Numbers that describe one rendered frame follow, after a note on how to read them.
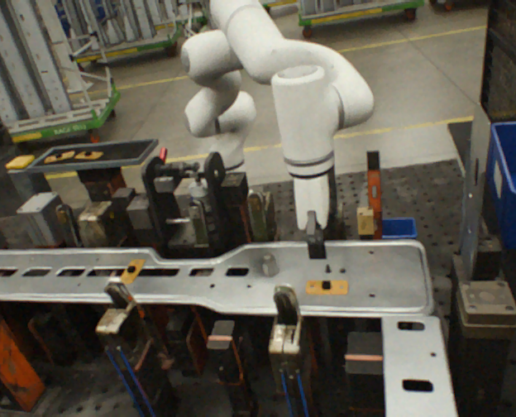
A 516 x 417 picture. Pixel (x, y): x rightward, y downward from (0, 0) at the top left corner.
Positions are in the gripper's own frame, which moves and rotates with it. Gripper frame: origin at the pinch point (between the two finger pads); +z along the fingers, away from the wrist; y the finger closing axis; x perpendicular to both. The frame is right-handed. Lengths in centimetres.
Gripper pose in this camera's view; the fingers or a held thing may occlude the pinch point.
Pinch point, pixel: (319, 238)
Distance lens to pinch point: 84.2
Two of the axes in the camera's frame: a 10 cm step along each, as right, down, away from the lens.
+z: 1.8, 8.3, 5.2
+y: -2.0, 5.5, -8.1
